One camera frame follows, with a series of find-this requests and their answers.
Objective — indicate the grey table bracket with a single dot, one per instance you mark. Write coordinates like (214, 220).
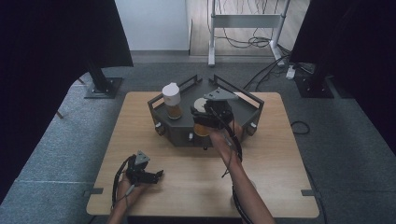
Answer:
(308, 192)
(93, 192)

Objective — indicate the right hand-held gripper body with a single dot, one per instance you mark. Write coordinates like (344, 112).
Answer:
(219, 107)

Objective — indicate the black curtain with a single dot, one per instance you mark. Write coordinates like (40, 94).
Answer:
(358, 46)
(46, 62)

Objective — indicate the white metal stand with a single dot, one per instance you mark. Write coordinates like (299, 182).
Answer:
(246, 21)

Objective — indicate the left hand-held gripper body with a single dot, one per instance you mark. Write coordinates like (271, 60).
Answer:
(138, 171)

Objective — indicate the white power strip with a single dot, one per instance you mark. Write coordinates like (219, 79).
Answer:
(290, 72)

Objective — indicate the wooden table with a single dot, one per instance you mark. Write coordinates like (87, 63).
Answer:
(186, 193)

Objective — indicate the spice jar with white flip lid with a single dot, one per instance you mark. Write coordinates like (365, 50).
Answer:
(172, 99)

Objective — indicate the person's right hand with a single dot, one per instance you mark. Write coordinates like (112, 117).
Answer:
(224, 140)

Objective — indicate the black stand with base plate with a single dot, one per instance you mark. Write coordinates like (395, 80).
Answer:
(314, 87)
(104, 88)

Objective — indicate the person's left hand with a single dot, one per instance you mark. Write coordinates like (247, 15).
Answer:
(130, 193)

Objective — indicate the black corner storage rack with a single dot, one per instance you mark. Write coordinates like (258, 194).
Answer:
(186, 124)

